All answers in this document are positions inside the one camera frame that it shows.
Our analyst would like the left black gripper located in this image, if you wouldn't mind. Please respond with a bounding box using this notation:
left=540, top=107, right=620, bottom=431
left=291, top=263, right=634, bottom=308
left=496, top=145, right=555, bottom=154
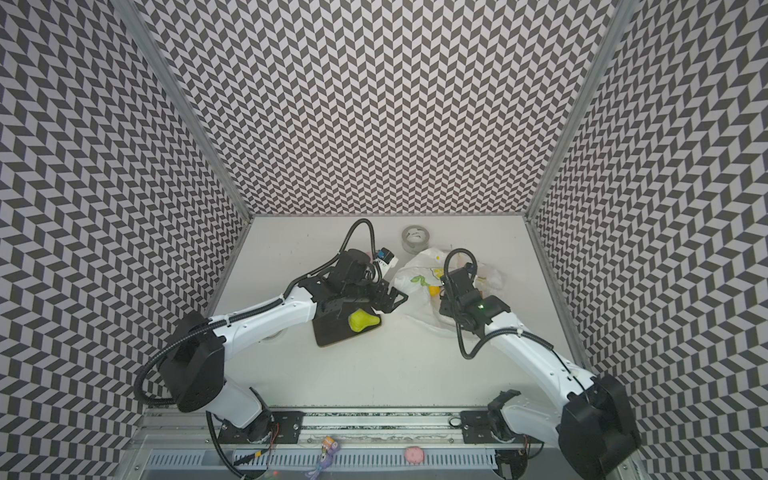
left=344, top=276, right=411, bottom=315

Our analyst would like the green fake pear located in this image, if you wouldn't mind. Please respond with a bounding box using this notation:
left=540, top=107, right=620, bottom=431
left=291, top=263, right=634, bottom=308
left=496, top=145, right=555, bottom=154
left=348, top=309, right=381, bottom=333

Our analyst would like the white plastic bag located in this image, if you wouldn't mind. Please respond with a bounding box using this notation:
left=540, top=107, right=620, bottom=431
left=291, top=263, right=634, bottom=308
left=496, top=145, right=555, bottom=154
left=392, top=247, right=506, bottom=337

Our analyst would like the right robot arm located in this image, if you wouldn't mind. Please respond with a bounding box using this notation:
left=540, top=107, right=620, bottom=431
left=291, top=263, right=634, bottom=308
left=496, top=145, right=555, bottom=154
left=440, top=248, right=642, bottom=479

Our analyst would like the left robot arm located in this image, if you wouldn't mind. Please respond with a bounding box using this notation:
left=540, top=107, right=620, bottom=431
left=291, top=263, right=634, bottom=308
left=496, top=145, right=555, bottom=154
left=133, top=219, right=408, bottom=429

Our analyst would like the black square tray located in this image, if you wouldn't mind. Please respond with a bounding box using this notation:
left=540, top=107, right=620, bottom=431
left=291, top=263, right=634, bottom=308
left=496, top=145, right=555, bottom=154
left=312, top=301, right=382, bottom=347

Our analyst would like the grey tape roll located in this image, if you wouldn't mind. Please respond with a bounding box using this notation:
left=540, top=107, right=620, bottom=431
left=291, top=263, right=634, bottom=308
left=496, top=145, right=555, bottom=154
left=401, top=225, right=430, bottom=255

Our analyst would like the pink round toy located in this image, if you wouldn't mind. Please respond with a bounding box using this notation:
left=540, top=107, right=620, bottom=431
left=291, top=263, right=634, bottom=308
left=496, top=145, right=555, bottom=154
left=404, top=446, right=426, bottom=465

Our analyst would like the purple toy figure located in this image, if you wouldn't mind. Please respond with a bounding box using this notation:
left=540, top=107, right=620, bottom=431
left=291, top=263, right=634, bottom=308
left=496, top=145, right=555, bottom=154
left=305, top=436, right=340, bottom=480

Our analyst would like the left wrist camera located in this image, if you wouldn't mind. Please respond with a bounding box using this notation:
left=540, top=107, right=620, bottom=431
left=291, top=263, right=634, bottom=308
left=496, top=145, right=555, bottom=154
left=376, top=247, right=398, bottom=268

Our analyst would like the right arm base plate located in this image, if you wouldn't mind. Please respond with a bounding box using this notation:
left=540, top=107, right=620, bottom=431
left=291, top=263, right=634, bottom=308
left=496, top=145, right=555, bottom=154
left=459, top=410, right=542, bottom=445

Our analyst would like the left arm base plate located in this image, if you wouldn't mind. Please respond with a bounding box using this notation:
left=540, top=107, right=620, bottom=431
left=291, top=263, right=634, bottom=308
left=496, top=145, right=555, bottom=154
left=217, top=410, right=305, bottom=445

